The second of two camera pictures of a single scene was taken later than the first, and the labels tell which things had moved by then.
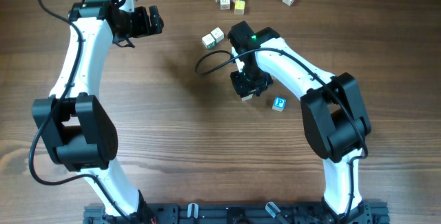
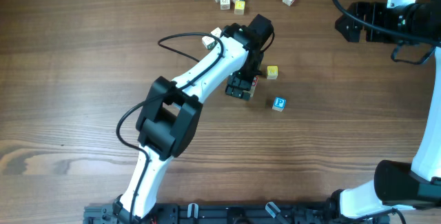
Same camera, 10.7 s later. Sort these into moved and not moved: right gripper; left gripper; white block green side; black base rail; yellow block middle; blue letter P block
Moved: left gripper; right gripper
Not moved: yellow block middle; white block green side; black base rail; blue letter P block
